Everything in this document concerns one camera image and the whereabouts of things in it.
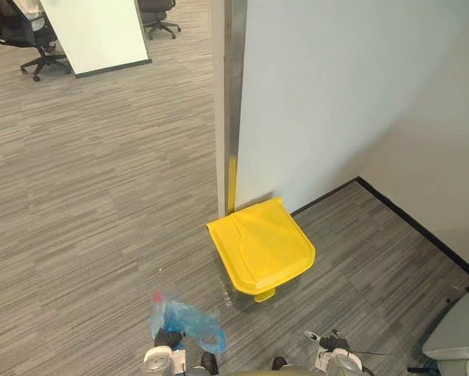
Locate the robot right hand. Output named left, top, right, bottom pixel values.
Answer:
left=301, top=328, right=352, bottom=353

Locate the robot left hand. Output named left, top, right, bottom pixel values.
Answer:
left=153, top=327, right=184, bottom=351

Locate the blue translucent plastic rubbish bag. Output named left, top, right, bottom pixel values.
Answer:
left=148, top=289, right=227, bottom=356

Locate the yellow lidded large trash can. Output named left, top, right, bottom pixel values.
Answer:
left=206, top=197, right=317, bottom=304

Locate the robot left dark foot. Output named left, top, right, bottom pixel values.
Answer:
left=200, top=350, right=220, bottom=376

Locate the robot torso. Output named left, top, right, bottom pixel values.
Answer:
left=186, top=364, right=317, bottom=376

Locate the light grey upholstered seat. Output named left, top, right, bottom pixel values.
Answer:
left=420, top=287, right=469, bottom=376

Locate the black skirting board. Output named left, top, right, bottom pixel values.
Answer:
left=290, top=175, right=469, bottom=287

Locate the white partition panel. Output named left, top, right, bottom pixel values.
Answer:
left=39, top=0, right=153, bottom=80

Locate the black office chair with garment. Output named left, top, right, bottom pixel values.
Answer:
left=0, top=0, right=73, bottom=83

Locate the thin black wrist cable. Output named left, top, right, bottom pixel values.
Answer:
left=349, top=347, right=394, bottom=356

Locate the metal wall corner trim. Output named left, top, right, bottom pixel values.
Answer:
left=222, top=0, right=248, bottom=217

